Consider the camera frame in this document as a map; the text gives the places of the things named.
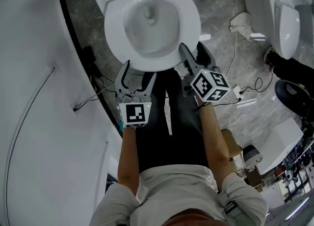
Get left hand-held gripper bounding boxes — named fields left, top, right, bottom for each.
left=115, top=60, right=157, bottom=129

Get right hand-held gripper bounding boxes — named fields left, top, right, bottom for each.
left=178, top=41, right=232, bottom=103

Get white toilet with seat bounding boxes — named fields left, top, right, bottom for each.
left=103, top=0, right=201, bottom=73

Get person's right forearm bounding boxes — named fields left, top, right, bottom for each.
left=197, top=101, right=240, bottom=190

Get person's left forearm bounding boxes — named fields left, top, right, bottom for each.
left=117, top=126, right=142, bottom=195

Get white toilet bowl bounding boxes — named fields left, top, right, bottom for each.
left=92, top=0, right=202, bottom=73

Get white toilet with chrome lever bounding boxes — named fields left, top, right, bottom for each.
left=240, top=0, right=314, bottom=60

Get white power strip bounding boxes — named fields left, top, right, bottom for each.
left=233, top=85, right=246, bottom=100

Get black power adapter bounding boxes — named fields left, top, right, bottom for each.
left=82, top=46, right=97, bottom=78

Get white crumpled cloth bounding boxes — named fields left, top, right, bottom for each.
left=229, top=12, right=253, bottom=42

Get person's black trousers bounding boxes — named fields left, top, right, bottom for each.
left=133, top=68, right=216, bottom=174

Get labelled cardboard box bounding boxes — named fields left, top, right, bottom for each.
left=220, top=128, right=244, bottom=172

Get person's white shirt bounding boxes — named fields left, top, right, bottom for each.
left=89, top=165, right=269, bottom=226

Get large white box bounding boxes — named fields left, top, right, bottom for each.
left=257, top=117, right=305, bottom=176

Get person's head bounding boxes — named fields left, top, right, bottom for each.
left=165, top=208, right=228, bottom=226

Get thin white cable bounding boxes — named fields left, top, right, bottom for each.
left=219, top=0, right=246, bottom=127

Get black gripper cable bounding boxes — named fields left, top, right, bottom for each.
left=193, top=102, right=211, bottom=113

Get black wall plug cable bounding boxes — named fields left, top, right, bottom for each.
left=73, top=73, right=118, bottom=112

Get black looped cable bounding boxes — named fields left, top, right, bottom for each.
left=239, top=72, right=278, bottom=103

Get thin grey wall cable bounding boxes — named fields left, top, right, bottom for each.
left=4, top=67, right=56, bottom=226

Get grey shoulder strap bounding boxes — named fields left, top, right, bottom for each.
left=219, top=192, right=243, bottom=218

